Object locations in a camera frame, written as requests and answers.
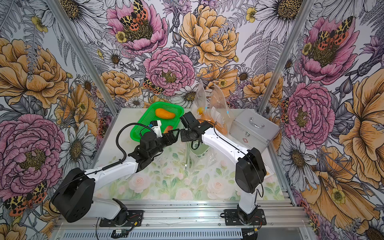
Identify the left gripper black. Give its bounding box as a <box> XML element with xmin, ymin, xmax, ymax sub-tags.
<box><xmin>149</xmin><ymin>129</ymin><xmax>180</xmax><ymax>158</ymax></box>

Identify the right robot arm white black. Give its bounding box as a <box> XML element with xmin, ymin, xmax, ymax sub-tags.
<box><xmin>180</xmin><ymin>112</ymin><xmax>267</xmax><ymax>225</ymax></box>

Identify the silver metal case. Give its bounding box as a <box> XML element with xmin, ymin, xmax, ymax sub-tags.
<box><xmin>229</xmin><ymin>109</ymin><xmax>280</xmax><ymax>153</ymax></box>

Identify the clear zip-top bag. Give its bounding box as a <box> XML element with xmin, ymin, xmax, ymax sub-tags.
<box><xmin>208</xmin><ymin>84</ymin><xmax>235</xmax><ymax>136</ymax></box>
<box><xmin>181</xmin><ymin>142</ymin><xmax>235</xmax><ymax>183</ymax></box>
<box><xmin>191</xmin><ymin>80</ymin><xmax>210</xmax><ymax>121</ymax></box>

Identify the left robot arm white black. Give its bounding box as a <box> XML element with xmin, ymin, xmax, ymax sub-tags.
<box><xmin>51</xmin><ymin>129</ymin><xmax>180</xmax><ymax>226</ymax></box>

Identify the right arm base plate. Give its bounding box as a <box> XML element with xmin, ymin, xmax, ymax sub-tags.
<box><xmin>220</xmin><ymin>209</ymin><xmax>267</xmax><ymax>227</ymax></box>

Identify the green plastic basket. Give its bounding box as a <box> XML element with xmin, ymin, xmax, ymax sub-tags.
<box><xmin>130</xmin><ymin>102</ymin><xmax>185</xmax><ymax>142</ymax></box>

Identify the orange mango top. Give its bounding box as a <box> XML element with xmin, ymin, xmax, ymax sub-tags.
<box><xmin>155</xmin><ymin>108</ymin><xmax>176</xmax><ymax>120</ymax></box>

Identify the small green circuit board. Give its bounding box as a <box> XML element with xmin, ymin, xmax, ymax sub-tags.
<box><xmin>111</xmin><ymin>229</ymin><xmax>129</xmax><ymax>239</ymax></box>

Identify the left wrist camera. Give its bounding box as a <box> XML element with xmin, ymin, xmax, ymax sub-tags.
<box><xmin>149</xmin><ymin>120</ymin><xmax>162</xmax><ymax>138</ymax></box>

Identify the red yellow mango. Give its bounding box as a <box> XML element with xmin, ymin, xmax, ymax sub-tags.
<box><xmin>164</xmin><ymin>126</ymin><xmax>174</xmax><ymax>134</ymax></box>

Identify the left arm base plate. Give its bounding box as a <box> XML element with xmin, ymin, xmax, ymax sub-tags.
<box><xmin>99</xmin><ymin>210</ymin><xmax>144</xmax><ymax>227</ymax></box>

